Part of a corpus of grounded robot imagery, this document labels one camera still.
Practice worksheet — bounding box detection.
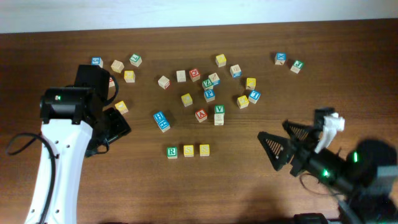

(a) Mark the green L far wooden block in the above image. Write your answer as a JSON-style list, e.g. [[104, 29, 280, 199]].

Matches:
[[129, 54, 142, 67]]

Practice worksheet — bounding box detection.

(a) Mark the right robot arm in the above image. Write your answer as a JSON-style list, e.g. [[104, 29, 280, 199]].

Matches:
[[257, 108, 397, 223]]

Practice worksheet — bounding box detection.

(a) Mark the yellow plain wooden block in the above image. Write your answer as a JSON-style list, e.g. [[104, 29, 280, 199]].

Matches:
[[200, 144, 210, 157]]

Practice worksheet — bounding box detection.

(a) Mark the red I wooden block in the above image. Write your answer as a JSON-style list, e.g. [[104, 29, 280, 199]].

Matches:
[[158, 76, 170, 90]]

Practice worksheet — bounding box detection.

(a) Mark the blue S wooden block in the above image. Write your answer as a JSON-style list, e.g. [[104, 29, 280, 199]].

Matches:
[[91, 57, 103, 68]]

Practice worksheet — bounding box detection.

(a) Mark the blue T wooden block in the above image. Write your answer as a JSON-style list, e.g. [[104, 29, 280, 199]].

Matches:
[[157, 119, 170, 133]]

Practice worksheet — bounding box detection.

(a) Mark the green R wooden block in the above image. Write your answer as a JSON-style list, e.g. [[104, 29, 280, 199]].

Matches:
[[167, 147, 178, 159]]

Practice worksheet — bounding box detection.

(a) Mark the plain drawing wooden block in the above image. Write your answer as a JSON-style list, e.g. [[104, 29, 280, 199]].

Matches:
[[214, 114, 224, 126]]

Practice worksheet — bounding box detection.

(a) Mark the blue D wooden block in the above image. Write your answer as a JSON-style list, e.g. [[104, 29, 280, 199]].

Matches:
[[230, 65, 242, 78]]

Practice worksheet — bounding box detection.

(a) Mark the yellow C wooden block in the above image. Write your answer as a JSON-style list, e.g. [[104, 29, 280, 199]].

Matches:
[[181, 93, 193, 107]]

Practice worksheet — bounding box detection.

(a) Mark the yellow tilted wooden block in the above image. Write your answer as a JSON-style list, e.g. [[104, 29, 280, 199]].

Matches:
[[115, 101, 129, 114]]

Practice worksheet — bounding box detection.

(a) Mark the blue X wooden block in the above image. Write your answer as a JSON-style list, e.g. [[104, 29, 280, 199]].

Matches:
[[274, 52, 287, 65]]

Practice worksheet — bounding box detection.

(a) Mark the green V wooden block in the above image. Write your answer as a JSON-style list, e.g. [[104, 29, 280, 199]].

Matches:
[[215, 105, 225, 114]]

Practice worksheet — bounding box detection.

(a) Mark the red A wooden block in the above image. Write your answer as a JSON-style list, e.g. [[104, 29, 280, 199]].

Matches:
[[195, 109, 208, 123]]

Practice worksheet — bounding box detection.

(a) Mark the blue I leaf wooden block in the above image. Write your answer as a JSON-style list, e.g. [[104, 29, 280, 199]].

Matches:
[[248, 90, 261, 104]]

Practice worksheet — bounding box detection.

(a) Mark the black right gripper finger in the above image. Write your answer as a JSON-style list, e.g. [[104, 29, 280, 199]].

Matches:
[[282, 120, 313, 140], [257, 131, 295, 171]]

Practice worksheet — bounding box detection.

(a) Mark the yellow left wooden block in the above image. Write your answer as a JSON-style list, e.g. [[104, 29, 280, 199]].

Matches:
[[124, 70, 136, 83]]

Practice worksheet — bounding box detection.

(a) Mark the yellow S wooden block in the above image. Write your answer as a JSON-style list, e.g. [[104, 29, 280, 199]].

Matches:
[[183, 145, 194, 157]]

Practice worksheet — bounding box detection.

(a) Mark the yellow top wooden block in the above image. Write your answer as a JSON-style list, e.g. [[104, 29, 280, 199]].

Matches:
[[246, 78, 256, 90]]

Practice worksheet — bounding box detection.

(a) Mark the blue L feather wooden block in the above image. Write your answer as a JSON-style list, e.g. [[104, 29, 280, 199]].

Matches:
[[208, 73, 220, 86]]

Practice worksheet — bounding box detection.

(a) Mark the green J wooden block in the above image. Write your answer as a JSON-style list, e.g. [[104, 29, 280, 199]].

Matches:
[[290, 60, 304, 74]]

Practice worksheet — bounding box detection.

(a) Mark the plain tan wooden block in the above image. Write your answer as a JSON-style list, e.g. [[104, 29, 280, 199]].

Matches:
[[111, 60, 124, 73]]

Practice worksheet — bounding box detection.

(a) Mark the red O wooden block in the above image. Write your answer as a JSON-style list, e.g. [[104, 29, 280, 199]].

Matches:
[[189, 68, 201, 82]]

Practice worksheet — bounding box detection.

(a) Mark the red K wooden block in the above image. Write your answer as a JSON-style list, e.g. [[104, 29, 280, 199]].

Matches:
[[109, 77, 116, 88]]

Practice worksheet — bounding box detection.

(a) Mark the green Z wooden block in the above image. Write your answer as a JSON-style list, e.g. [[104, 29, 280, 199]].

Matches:
[[202, 78, 214, 91]]

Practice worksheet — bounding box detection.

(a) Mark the snail drawing wooden block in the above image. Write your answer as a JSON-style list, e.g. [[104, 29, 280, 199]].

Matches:
[[153, 111, 165, 123]]

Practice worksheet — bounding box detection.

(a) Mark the yellow E wooden block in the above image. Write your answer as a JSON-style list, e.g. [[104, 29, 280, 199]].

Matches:
[[237, 95, 249, 109]]

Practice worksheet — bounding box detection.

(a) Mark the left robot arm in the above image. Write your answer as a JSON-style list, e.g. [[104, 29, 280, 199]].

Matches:
[[25, 65, 131, 223]]

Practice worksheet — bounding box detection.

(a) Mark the blue P wooden block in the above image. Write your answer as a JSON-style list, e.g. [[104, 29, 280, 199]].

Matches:
[[204, 90, 215, 103]]

